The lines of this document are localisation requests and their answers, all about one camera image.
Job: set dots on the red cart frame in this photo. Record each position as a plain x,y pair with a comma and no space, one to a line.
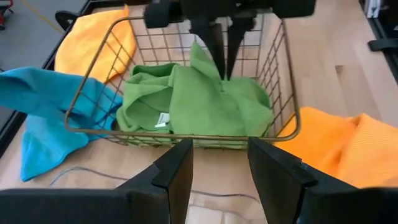
4,12

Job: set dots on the blue microfiber towel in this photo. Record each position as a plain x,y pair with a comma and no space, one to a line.
46,93

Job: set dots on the clear plastic bin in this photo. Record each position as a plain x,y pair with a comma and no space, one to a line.
217,214

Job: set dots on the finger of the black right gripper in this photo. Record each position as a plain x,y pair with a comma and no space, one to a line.
213,40
239,31

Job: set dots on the orange juice bottle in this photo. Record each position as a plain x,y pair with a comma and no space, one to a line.
87,43

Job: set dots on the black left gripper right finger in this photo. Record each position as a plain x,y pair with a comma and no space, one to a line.
295,199

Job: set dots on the green microfiber towel white tag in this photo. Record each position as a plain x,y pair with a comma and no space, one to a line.
140,93

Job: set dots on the white printed paper sheet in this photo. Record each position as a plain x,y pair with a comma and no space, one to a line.
373,7

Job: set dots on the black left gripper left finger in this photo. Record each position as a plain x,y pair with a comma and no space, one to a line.
140,202

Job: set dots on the orange microfiber towel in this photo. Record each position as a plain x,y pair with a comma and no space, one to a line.
342,146

